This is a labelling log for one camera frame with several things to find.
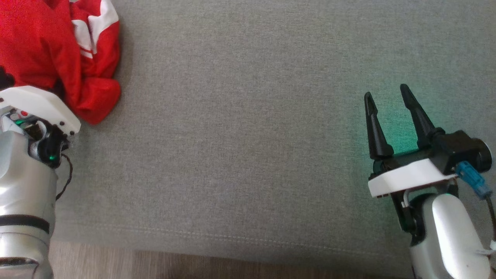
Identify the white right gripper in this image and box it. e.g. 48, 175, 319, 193
364, 83, 458, 198

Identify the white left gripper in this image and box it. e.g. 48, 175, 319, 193
0, 67, 81, 136

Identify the red and white jersey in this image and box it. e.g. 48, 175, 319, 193
0, 0, 122, 126

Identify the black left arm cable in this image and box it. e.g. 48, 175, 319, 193
55, 153, 74, 201

